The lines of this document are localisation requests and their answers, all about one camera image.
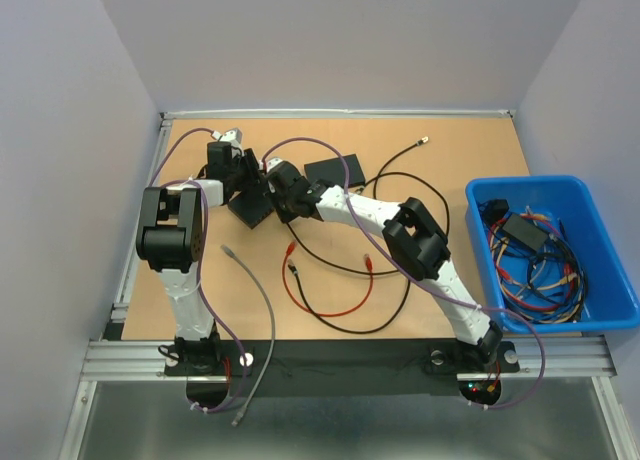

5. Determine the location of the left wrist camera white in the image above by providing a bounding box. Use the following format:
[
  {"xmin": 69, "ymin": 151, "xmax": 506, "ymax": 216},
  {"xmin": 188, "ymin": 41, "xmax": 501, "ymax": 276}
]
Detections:
[{"xmin": 211, "ymin": 128, "xmax": 243, "ymax": 149}]

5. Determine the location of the grey ethernet cable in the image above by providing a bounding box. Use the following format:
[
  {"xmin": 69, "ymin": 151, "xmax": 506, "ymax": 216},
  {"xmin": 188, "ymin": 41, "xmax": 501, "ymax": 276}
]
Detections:
[{"xmin": 220, "ymin": 244, "xmax": 277, "ymax": 427}]

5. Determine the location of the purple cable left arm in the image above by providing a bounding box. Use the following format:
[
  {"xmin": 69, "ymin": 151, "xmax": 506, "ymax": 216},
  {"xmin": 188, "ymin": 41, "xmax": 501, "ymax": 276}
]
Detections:
[{"xmin": 149, "ymin": 127, "xmax": 251, "ymax": 415}]

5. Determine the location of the black network switch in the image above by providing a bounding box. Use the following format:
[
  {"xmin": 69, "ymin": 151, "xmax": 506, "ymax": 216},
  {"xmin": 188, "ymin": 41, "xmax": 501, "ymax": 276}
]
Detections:
[
  {"xmin": 304, "ymin": 154, "xmax": 366, "ymax": 188},
  {"xmin": 227, "ymin": 182, "xmax": 273, "ymax": 229}
]

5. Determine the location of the black ethernet cable short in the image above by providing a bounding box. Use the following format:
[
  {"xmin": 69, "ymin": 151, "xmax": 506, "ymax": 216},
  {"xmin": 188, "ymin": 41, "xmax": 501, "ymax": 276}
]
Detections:
[{"xmin": 281, "ymin": 260, "xmax": 410, "ymax": 336}]

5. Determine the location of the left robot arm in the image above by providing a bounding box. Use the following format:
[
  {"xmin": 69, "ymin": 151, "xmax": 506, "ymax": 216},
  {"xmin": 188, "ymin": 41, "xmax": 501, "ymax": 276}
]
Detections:
[{"xmin": 136, "ymin": 129, "xmax": 260, "ymax": 375}]

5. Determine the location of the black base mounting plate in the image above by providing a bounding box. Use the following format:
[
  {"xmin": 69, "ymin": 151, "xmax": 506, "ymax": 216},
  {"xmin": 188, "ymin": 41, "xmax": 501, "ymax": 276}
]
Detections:
[{"xmin": 164, "ymin": 338, "xmax": 521, "ymax": 399}]

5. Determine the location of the blue plastic bin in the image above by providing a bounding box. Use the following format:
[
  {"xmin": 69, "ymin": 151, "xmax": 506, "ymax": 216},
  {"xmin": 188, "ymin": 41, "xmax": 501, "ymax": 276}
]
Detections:
[{"xmin": 465, "ymin": 174, "xmax": 640, "ymax": 334}]

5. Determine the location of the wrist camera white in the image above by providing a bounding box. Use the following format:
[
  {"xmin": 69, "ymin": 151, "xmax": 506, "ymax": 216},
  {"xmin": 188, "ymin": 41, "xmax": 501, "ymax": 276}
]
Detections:
[
  {"xmin": 263, "ymin": 157, "xmax": 284, "ymax": 176},
  {"xmin": 211, "ymin": 128, "xmax": 243, "ymax": 149}
]

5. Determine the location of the black ethernet cable long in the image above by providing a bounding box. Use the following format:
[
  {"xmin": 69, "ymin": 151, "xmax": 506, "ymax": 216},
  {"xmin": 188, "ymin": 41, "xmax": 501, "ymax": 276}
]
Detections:
[{"xmin": 287, "ymin": 135, "xmax": 451, "ymax": 277}]

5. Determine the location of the aluminium front rail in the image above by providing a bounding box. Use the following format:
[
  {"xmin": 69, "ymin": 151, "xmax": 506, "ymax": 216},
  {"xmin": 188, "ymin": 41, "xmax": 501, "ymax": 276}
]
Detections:
[{"xmin": 81, "ymin": 336, "xmax": 616, "ymax": 382}]

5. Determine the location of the red ethernet cable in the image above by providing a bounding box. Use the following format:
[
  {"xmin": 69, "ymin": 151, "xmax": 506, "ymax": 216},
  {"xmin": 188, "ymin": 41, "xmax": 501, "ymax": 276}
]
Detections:
[{"xmin": 282, "ymin": 242, "xmax": 376, "ymax": 317}]

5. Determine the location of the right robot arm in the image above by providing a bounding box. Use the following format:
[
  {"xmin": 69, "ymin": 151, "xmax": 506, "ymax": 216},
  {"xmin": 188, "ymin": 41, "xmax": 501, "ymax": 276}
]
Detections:
[{"xmin": 266, "ymin": 158, "xmax": 502, "ymax": 370}]

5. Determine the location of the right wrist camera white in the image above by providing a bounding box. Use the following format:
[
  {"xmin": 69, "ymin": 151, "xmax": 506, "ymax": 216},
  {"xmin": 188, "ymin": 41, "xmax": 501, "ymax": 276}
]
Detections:
[{"xmin": 263, "ymin": 157, "xmax": 284, "ymax": 176}]

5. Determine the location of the black power adapter in bin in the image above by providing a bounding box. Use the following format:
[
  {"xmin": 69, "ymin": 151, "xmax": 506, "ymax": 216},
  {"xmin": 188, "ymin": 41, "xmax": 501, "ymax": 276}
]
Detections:
[{"xmin": 502, "ymin": 215, "xmax": 549, "ymax": 252}]

